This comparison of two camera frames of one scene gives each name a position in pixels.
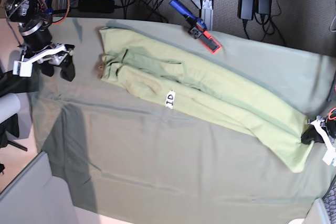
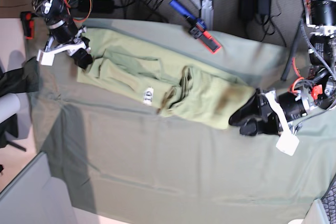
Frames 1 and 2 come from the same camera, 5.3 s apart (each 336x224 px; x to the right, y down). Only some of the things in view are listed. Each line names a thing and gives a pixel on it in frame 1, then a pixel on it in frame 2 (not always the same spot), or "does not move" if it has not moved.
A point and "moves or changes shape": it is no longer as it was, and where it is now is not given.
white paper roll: (9, 105) does not move
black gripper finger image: (310, 134) → (253, 109)
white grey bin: (36, 196) does not move
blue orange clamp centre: (198, 28) does not move
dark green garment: (10, 83) does not move
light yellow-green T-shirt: (211, 84) moves or changes shape
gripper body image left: (55, 56) → (71, 48)
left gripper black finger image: (67, 70) → (81, 58)
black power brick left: (96, 5) does not move
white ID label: (170, 99) → (148, 96)
